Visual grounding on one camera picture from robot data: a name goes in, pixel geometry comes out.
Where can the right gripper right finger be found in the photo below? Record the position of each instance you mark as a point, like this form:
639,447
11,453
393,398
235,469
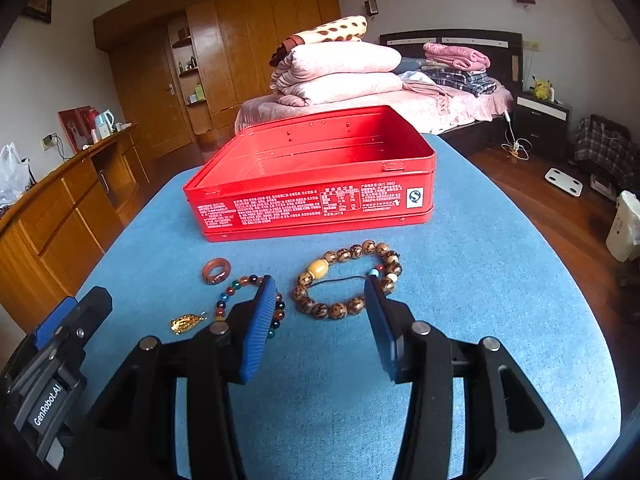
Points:
414,352

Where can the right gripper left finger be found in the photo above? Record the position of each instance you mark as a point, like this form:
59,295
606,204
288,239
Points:
227,352

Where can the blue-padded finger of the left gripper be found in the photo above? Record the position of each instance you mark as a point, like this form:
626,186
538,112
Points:
71,325

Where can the red metal tin box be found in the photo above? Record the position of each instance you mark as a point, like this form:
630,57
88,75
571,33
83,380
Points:
343,170

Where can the gold pendant charm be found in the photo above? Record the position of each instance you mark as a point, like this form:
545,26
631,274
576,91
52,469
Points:
187,322

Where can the wooden sideboard cabinet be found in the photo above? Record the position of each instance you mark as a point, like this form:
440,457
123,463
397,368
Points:
60,229

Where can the blue table mat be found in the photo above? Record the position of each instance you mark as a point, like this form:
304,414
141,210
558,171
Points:
321,406

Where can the white plastic bag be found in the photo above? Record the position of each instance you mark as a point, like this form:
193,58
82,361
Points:
14,175

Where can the white electric kettle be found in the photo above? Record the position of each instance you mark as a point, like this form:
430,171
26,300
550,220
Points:
104,124

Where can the white bathroom scale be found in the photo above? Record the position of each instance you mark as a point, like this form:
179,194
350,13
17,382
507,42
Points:
565,182

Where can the white appliance on floor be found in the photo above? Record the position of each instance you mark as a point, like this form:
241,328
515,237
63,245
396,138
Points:
624,237

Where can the bed with pink cover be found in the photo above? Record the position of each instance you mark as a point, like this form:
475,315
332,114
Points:
430,108

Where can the black bedside table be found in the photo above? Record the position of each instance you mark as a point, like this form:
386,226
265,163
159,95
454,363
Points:
544,123

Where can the folded plaid clothes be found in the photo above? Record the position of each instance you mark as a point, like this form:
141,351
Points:
476,83

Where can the plaid bag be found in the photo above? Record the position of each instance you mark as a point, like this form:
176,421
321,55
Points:
605,148

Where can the folded pink quilts stack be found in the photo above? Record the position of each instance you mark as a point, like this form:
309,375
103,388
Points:
314,74

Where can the yellow pikachu plush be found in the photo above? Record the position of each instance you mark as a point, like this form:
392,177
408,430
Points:
542,89

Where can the wooden wardrobe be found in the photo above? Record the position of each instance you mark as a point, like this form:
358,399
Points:
183,68

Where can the folded pink towel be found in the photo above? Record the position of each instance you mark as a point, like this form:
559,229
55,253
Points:
461,58

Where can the dark wooden headboard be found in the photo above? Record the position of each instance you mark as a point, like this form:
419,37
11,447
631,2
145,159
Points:
504,49

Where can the giraffe spotted blanket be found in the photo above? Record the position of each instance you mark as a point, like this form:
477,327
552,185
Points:
349,28

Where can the red picture frame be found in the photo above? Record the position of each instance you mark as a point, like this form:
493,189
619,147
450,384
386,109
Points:
78,124

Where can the framed wall picture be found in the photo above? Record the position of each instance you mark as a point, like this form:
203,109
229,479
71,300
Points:
39,10

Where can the small wall switch box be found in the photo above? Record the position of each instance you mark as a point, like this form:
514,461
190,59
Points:
371,7

